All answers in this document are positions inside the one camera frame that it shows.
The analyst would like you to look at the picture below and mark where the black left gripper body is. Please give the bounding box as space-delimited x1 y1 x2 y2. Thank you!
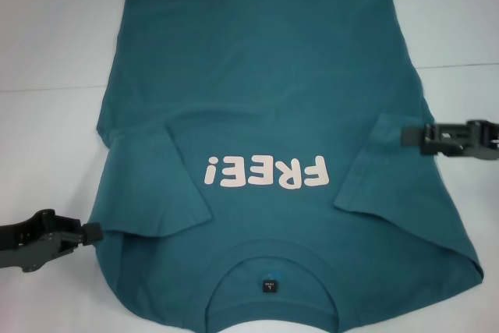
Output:
0 209 65 274

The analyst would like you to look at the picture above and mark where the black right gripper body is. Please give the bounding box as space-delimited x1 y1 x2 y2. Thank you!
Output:
463 118 499 161

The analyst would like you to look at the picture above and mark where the teal t-shirt with FREE print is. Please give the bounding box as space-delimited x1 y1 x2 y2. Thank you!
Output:
87 0 484 333

